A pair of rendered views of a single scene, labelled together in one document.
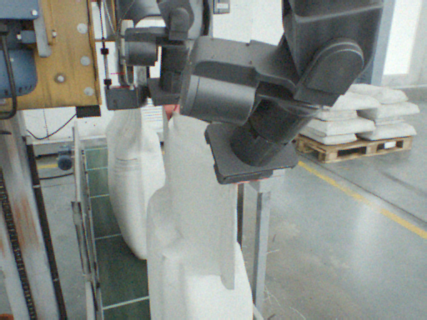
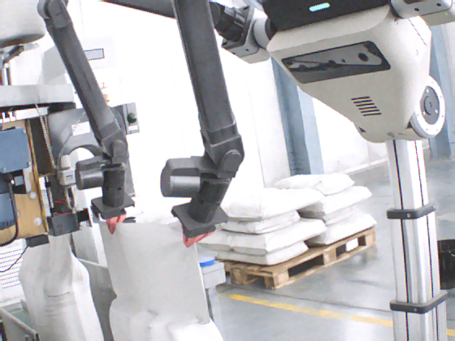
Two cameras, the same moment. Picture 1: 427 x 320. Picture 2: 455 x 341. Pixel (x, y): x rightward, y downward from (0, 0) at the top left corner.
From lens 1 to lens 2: 84 cm
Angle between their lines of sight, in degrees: 22
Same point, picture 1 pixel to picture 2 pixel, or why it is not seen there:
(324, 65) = (226, 161)
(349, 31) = (232, 146)
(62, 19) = not seen: hidden behind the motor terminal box
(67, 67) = (20, 204)
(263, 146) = (208, 207)
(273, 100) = (209, 180)
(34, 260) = not seen: outside the picture
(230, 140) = (188, 212)
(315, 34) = (219, 149)
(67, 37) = not seen: hidden behind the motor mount
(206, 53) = (175, 166)
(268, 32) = (149, 131)
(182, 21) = (121, 148)
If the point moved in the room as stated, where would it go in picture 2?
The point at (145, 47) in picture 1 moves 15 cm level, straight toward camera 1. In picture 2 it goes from (94, 173) to (111, 174)
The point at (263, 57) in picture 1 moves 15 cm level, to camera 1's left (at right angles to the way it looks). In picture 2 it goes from (199, 162) to (119, 178)
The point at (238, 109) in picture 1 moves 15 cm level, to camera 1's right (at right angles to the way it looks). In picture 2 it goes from (193, 187) to (271, 172)
